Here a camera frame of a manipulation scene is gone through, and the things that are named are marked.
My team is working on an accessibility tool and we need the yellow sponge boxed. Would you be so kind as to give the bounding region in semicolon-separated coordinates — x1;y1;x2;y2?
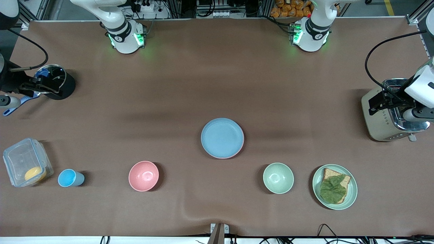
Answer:
24;167;47;182

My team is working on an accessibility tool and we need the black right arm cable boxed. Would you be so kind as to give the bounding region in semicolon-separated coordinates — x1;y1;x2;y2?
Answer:
7;29;49;72

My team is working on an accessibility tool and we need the pink bowl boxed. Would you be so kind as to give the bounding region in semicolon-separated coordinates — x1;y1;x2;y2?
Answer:
128;161;160;192

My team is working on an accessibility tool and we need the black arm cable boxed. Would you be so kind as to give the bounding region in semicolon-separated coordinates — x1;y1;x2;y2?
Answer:
7;29;49;72
365;30;428;102

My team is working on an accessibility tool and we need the white socket row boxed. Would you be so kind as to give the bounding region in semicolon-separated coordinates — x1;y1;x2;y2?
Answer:
203;10;234;18

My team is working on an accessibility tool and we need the blue plate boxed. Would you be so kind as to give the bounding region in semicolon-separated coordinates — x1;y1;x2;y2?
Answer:
200;118;244;159

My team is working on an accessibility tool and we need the green bowl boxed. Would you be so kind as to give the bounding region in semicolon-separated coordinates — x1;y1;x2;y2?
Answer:
263;162;295;195

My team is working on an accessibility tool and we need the clear container with blue seal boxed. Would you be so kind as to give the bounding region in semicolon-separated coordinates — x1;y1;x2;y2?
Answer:
3;138;54;188

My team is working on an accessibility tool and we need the green plate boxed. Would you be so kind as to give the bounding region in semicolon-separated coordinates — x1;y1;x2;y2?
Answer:
312;164;358;210

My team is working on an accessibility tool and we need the metal table bracket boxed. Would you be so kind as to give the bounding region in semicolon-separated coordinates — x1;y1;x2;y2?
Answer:
210;223;230;244

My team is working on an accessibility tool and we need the brown table cloth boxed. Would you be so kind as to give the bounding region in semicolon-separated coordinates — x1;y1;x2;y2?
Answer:
0;17;434;238

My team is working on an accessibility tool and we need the beige and chrome toaster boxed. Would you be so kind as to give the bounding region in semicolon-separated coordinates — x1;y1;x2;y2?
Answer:
361;79;431;142

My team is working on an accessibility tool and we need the green lettuce leaf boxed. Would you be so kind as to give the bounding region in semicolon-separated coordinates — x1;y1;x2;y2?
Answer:
319;175;348;204

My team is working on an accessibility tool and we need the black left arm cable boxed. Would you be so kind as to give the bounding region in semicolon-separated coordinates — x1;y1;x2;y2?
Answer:
365;30;428;102

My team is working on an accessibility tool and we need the black pot with blue handle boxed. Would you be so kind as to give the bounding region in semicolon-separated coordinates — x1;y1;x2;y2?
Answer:
3;64;77;117

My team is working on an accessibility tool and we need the bag of orange buns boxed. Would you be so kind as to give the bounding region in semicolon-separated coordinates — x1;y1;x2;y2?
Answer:
270;0;314;18

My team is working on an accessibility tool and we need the blue plastic cup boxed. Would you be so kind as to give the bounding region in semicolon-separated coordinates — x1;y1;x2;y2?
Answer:
58;169;85;188

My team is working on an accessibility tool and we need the white power strip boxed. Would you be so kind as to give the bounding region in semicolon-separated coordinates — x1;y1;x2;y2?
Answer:
131;0;170;19

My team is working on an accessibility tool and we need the black looped floor cable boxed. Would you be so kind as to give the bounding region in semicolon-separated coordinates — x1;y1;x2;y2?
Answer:
317;224;339;244

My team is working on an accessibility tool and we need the pink plate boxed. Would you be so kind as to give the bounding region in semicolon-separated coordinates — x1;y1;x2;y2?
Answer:
203;136;245;160

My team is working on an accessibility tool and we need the bread slice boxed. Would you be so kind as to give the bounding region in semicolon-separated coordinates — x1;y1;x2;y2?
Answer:
321;168;351;204

